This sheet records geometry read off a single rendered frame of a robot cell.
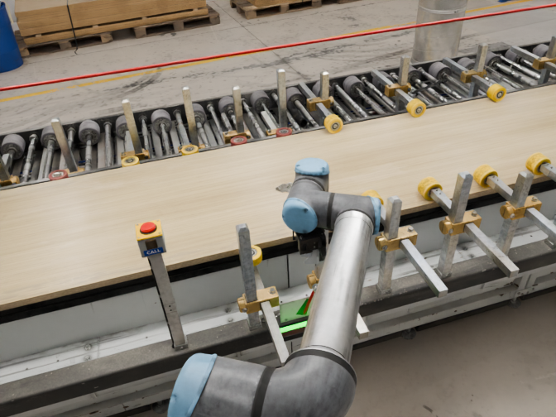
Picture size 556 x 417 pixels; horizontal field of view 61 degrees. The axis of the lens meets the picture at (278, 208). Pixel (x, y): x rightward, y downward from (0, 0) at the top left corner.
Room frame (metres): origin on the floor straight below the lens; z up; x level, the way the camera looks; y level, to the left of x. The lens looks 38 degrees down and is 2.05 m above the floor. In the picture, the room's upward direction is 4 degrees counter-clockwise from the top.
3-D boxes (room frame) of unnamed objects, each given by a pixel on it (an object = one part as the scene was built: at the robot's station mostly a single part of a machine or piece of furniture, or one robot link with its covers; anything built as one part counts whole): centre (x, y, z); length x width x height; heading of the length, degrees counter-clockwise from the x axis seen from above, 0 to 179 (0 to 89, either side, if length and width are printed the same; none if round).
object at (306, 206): (0.94, -0.07, 1.32); 0.12 x 0.12 x 0.09; 73
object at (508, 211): (1.33, -0.88, 0.95); 0.14 x 0.06 x 0.05; 104
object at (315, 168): (1.05, -0.10, 1.32); 0.10 x 0.09 x 0.12; 163
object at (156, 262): (1.01, 0.36, 0.93); 0.05 x 0.05 x 0.45; 14
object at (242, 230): (1.08, 0.11, 0.92); 0.04 x 0.04 x 0.48; 14
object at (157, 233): (1.01, 0.36, 1.18); 0.07 x 0.07 x 0.08; 14
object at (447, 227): (1.27, -0.64, 0.95); 0.14 x 0.06 x 0.05; 104
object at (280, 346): (1.04, 0.06, 0.82); 0.44 x 0.03 x 0.04; 14
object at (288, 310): (1.11, -0.11, 0.75); 0.26 x 0.01 x 0.10; 104
